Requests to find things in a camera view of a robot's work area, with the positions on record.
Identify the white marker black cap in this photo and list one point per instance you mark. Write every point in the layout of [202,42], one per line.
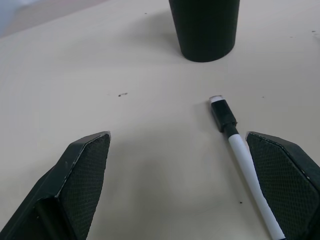
[246,162]

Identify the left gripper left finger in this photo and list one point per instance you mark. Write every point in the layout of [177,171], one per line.
[72,190]

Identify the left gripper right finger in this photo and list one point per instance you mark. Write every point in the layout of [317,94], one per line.
[290,185]

